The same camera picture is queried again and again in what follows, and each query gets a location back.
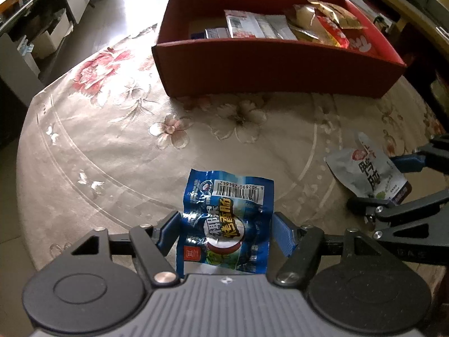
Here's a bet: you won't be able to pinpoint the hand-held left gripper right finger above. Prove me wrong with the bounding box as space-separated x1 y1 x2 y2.
272 211 385 287

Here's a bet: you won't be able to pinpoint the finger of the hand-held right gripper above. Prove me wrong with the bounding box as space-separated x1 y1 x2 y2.
347 188 449 242
390 134 449 177

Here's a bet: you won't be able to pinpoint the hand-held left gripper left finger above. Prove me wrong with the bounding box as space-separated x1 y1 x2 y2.
72 211 182 286

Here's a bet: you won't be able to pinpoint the silver snack pouch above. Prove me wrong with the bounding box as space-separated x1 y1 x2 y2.
324 131 413 205

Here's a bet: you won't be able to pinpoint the blue sausage packet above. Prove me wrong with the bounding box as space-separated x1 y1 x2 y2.
175 168 275 278

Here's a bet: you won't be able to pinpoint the red cardboard box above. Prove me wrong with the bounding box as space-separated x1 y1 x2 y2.
152 0 407 99

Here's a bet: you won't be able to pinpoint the round steamed cake packet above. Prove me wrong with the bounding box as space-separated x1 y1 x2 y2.
286 4 320 37

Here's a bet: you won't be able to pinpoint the floral tablecloth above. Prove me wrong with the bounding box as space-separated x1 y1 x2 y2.
16 21 449 288

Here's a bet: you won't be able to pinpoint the snack packets inside box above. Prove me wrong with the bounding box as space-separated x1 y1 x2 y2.
267 0 449 60

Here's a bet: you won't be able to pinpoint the yellow snack packet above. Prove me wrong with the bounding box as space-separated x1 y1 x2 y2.
293 28 334 45

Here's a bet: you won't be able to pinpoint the gold snack packet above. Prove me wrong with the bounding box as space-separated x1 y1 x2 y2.
307 0 363 29

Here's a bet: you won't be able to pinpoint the grey snack packet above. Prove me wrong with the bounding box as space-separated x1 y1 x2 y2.
258 14 299 40

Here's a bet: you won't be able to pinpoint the dark blue snack packet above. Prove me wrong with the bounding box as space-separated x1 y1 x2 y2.
190 27 228 40

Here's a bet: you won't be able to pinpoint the white storage box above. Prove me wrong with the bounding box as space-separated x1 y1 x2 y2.
30 16 72 58

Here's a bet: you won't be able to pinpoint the dark long counter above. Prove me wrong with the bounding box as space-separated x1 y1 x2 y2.
0 0 76 39

